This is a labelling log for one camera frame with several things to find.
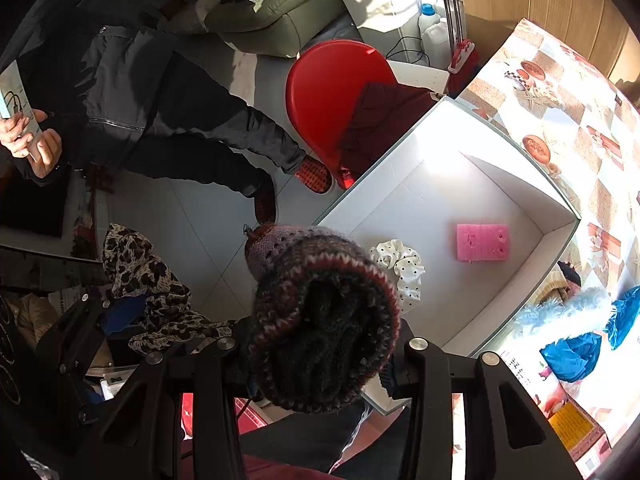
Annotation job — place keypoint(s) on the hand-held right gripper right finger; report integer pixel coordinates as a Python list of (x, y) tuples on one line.
[(425, 365)]

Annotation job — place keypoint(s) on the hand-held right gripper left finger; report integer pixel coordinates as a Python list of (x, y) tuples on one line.
[(227, 360)]

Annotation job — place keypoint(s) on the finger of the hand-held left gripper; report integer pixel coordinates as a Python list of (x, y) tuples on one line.
[(122, 320)]

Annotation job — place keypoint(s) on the leopard print cloth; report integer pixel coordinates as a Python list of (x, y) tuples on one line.
[(150, 280)]

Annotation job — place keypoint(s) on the dark knitted hat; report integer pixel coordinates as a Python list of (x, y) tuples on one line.
[(320, 320)]

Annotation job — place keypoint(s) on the white polka dot scrunchie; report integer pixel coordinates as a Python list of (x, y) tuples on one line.
[(400, 265)]

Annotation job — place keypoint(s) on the pink sponge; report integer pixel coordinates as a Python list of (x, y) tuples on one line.
[(480, 242)]

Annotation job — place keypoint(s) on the large white cardboard box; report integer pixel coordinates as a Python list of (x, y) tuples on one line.
[(450, 200)]

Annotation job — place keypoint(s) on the blue crinkled cloth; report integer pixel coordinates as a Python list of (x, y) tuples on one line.
[(572, 355), (627, 315)]

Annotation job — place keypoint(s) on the beige knitted cloth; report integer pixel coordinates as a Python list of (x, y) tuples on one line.
[(552, 284)]

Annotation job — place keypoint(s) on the red box with yellow label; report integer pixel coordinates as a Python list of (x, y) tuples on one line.
[(570, 425)]

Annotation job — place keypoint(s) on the light blue fluffy cloth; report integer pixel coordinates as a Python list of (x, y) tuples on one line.
[(575, 310)]

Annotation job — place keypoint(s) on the dark red cloth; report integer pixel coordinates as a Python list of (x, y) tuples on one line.
[(385, 120)]

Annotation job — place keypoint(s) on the pale printed packet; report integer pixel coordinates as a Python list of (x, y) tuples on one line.
[(15, 90)]

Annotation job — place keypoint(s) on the red round stool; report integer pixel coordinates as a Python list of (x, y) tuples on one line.
[(325, 90)]

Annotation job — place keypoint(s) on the checkered printed tablecloth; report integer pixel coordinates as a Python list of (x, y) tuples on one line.
[(590, 125)]

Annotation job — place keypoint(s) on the white plastic jug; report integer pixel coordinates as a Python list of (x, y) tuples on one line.
[(440, 40)]

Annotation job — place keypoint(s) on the green sofa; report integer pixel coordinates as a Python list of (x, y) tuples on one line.
[(280, 20)]

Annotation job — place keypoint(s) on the white jug with blue cap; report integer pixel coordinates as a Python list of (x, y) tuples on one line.
[(426, 19)]

